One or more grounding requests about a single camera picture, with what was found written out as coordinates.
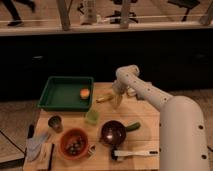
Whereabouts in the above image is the light green plastic cup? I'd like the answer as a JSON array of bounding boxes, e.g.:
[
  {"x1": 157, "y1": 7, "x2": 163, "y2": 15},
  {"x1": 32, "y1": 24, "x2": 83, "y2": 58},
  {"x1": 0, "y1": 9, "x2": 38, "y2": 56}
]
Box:
[{"x1": 85, "y1": 109, "x2": 99, "y2": 125}]

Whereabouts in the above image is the orange bowl with contents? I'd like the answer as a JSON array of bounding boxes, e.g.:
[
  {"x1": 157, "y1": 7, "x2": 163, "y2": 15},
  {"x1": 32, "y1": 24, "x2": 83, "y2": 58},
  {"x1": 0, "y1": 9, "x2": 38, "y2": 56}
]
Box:
[{"x1": 59, "y1": 128, "x2": 89, "y2": 160}]

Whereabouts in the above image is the grey cloth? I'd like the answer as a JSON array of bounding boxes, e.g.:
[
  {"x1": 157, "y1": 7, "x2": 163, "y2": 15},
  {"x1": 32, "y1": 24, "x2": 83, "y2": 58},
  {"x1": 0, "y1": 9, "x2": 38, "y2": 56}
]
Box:
[{"x1": 26, "y1": 133, "x2": 49, "y2": 162}]

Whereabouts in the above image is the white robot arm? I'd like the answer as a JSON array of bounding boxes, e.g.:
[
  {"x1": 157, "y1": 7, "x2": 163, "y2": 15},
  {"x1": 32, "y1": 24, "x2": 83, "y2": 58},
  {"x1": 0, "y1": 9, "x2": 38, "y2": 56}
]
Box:
[{"x1": 113, "y1": 65, "x2": 210, "y2": 171}]

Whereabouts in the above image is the metal cup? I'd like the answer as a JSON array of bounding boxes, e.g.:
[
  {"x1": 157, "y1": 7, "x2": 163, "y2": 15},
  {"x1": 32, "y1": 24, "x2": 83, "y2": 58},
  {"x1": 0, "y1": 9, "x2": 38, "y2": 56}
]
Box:
[{"x1": 48, "y1": 115, "x2": 63, "y2": 133}]

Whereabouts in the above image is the white dish brush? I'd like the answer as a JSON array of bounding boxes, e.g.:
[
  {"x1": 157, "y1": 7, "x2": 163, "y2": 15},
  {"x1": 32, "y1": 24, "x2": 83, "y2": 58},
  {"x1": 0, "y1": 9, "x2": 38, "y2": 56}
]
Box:
[{"x1": 111, "y1": 150, "x2": 158, "y2": 160}]

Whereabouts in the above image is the green plastic tray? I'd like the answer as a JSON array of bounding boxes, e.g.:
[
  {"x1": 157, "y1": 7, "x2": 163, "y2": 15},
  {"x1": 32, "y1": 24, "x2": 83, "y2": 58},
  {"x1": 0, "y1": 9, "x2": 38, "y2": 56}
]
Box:
[{"x1": 38, "y1": 76, "x2": 94, "y2": 112}]

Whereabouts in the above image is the yellow banana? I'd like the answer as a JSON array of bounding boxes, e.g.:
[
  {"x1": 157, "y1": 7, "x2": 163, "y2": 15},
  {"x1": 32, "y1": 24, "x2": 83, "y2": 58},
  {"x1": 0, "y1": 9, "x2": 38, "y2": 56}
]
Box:
[{"x1": 96, "y1": 94, "x2": 113, "y2": 103}]

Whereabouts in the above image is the green cucumber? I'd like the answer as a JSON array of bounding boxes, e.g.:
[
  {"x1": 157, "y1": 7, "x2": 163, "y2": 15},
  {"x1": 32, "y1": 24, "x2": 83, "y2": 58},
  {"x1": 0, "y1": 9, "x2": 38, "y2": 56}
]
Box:
[{"x1": 125, "y1": 122, "x2": 141, "y2": 132}]

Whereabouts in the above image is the dark purple bowl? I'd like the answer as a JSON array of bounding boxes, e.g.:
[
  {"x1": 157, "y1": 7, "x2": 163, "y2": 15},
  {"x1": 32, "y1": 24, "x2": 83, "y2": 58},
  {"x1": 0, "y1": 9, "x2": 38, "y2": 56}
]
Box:
[{"x1": 101, "y1": 120, "x2": 126, "y2": 146}]

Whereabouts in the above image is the orange round fruit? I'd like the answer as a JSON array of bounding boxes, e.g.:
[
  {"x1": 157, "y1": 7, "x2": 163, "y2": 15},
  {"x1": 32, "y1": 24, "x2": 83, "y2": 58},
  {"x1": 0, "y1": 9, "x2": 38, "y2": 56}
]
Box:
[{"x1": 80, "y1": 88, "x2": 90, "y2": 99}]

